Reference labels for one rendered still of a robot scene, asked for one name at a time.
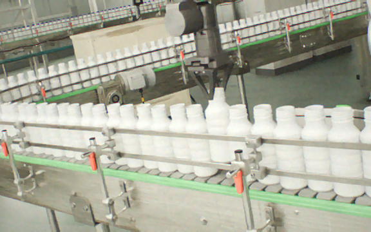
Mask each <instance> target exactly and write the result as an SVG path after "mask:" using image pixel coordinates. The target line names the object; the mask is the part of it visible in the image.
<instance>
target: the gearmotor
mask: <svg viewBox="0 0 371 232"><path fill-rule="evenodd" d="M155 84H156V75H155V72H154V71H153V70H152V68H151V67H150V66H143V67H140V68H137V69H135V70H130V71H126V72H123V73H118V74H116V75H115V76H114V81H112V82H108V83H105V84H100V85H98V86H97V93H98V96H99V102H100V104H104V105H105V107H106V111H107V112H106V113H108V108H107V106H108V105H110V104H114V103H120V106H122V105H125V104H126V102H125V98H124V95H127V94H130V93H133V92H136V91H139V92H140V94H141V99H142V102H143V104H145V103H144V98H143V94H142V92H143V90H144V89H146V88H150V87H153V86H154V85H155Z"/></svg>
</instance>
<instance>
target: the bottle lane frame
mask: <svg viewBox="0 0 371 232"><path fill-rule="evenodd" d="M14 158H15V163H16V166H17V170H18V173H19V178H20V179H24V178H26V177H29V176H30V170H29V167H28V166H32V169H33V173H34V175H32V176H31V177H30V178H29V179H27V180H25V181H24V188H25V191H28V190H30V189H31V188H33V182H32V178H33V179H35V181H36V184H37V187H35V189H34V190H33V191H31V192H29V193H28V196H27V197H26V200H24V201H23V202H27V203H30V204H32V205H35V206H40V207H43V208H47V209H52V210H56V211H60V212H63V213H67V215H73V213H72V210H71V205H70V202H69V198H70V196H71V195H75V196H78V197H84V198H86V199H87V200H88V202H89V203H90V205H91V210H92V213H93V218H94V221H96V222H100V223H103V224H107V225H108V226H109V221H108V220H106V214H107V212H106V207H105V206H104V205H103V203H102V200H103V194H102V190H101V186H100V184H99V178H98V175H97V170H96V171H93V170H92V168H91V165H90V166H89V165H84V164H76V163H70V162H61V161H56V160H48V159H47V158H46V159H44V158H40V157H39V158H38V157H34V156H33V157H29V156H25V155H16V154H14ZM103 172H104V176H105V179H106V185H107V189H108V193H109V198H114V197H116V196H117V195H118V194H120V192H121V191H120V186H119V181H122V182H123V183H124V187H125V190H126V192H123V194H122V196H121V197H119V198H118V199H116V200H115V204H114V206H115V212H116V213H118V212H119V211H121V210H122V209H123V208H124V204H123V201H122V197H127V198H128V202H129V208H127V209H126V210H125V211H124V212H123V213H121V214H119V215H118V216H119V217H118V220H117V221H116V224H115V225H114V226H113V227H117V228H121V229H126V230H128V231H133V232H246V231H247V223H246V218H245V211H244V206H243V202H242V196H241V193H240V194H239V193H238V192H237V190H236V187H235V185H233V186H223V185H221V183H219V184H209V183H207V182H195V180H194V179H193V180H191V181H190V180H186V179H182V178H180V179H177V178H172V177H171V176H169V177H163V176H159V175H149V174H148V173H146V174H144V173H138V172H130V171H121V170H119V169H111V168H103ZM14 180H15V178H14V173H13V170H12V166H11V163H10V159H9V156H7V157H5V155H4V154H3V153H2V152H0V196H3V197H7V198H12V199H15V200H20V201H21V198H20V197H18V196H17V193H18V189H17V185H15V184H14ZM249 194H250V199H251V206H252V214H253V219H254V226H255V227H257V228H260V227H262V226H263V224H264V223H265V222H266V221H267V220H266V218H265V209H264V206H269V207H272V209H273V214H274V220H271V221H270V222H269V224H268V225H269V226H273V227H275V228H276V232H371V206H365V205H361V204H356V203H355V201H356V199H355V201H353V202H351V203H346V202H338V201H336V197H335V198H333V199H332V200H324V199H319V198H316V196H317V195H315V196H314V197H312V198H310V197H302V196H298V193H297V194H295V195H288V194H283V193H281V191H279V192H278V193H274V192H268V191H265V189H263V190H261V191H260V190H255V189H250V188H249Z"/></svg>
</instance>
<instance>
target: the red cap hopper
mask: <svg viewBox="0 0 371 232"><path fill-rule="evenodd" d="M28 1H29V5H24V0H19V3H20V6H15V7H10V8H4V9H0V14H1V13H3V12H10V11H14V10H19V11H18V13H17V15H16V16H15V18H14V19H13V21H12V22H11V24H10V25H12V26H13V24H14V23H15V21H16V20H17V19H18V17H19V15H20V13H21V12H22V14H23V18H22V19H21V21H20V23H21V24H22V23H23V22H24V23H25V27H26V26H28V25H29V22H28V16H27V15H28V13H29V11H30V10H31V13H32V17H33V22H34V25H35V27H36V28H37V25H36V24H39V19H38V16H37V11H36V8H35V3H34V0H28ZM26 8H28V9H27V11H26ZM29 26H30V25H29ZM1 27H2V25H0V28H1ZM26 29H27V27H26ZM40 47H41V51H42V52H43V51H46V48H45V46H44V45H40ZM32 53H36V51H35V47H34V48H33V50H32ZM33 60H34V63H35V68H36V71H37V76H39V73H38V69H40V67H39V61H38V58H37V57H33ZM43 60H44V65H45V68H46V73H47V75H48V74H49V69H48V67H49V66H50V65H49V62H48V57H47V54H46V55H43Z"/></svg>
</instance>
